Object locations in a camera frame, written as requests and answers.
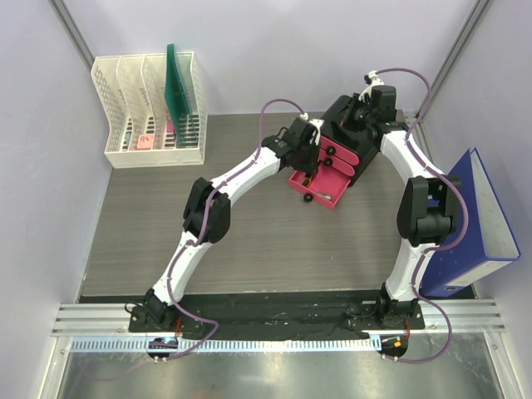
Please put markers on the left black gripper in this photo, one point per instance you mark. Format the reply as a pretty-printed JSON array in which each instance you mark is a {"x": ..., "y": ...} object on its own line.
[{"x": 311, "y": 166}]

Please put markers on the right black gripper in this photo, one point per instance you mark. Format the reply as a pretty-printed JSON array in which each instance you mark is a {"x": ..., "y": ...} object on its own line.
[{"x": 355, "y": 105}]

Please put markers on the pink drawer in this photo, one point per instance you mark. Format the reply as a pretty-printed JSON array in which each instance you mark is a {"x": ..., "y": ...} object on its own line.
[
  {"x": 326, "y": 189},
  {"x": 332, "y": 161},
  {"x": 330, "y": 149}
]

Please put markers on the gold lipstick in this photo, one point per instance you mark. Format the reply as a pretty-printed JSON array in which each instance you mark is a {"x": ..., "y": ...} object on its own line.
[{"x": 308, "y": 181}]

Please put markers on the black pink drawer organizer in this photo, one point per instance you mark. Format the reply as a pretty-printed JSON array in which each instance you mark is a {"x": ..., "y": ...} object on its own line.
[{"x": 342, "y": 126}]

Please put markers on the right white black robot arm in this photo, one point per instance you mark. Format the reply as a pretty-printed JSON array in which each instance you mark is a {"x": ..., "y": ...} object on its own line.
[{"x": 430, "y": 206}]

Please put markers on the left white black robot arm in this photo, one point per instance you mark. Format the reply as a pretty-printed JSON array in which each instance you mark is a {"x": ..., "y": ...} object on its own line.
[{"x": 207, "y": 214}]

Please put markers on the pink item in organizer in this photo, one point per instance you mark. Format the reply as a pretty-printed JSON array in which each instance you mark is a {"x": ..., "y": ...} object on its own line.
[{"x": 169, "y": 124}]

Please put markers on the green board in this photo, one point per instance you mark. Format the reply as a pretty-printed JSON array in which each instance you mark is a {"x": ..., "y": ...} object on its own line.
[{"x": 175, "y": 94}]

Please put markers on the pink eraser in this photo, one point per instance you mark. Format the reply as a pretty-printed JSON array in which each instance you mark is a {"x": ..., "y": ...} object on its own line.
[{"x": 145, "y": 142}]

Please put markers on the white mesh file organizer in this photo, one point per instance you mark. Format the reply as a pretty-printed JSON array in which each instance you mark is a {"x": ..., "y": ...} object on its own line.
[{"x": 131, "y": 89}]

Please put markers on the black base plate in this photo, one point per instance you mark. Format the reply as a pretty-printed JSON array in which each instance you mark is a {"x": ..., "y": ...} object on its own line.
[{"x": 295, "y": 315}]

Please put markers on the blue ring binder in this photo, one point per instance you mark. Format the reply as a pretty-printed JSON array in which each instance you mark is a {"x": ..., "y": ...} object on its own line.
[{"x": 489, "y": 243}]

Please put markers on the aluminium rail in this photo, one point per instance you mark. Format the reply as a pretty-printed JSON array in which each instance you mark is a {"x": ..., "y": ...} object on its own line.
[{"x": 110, "y": 328}]

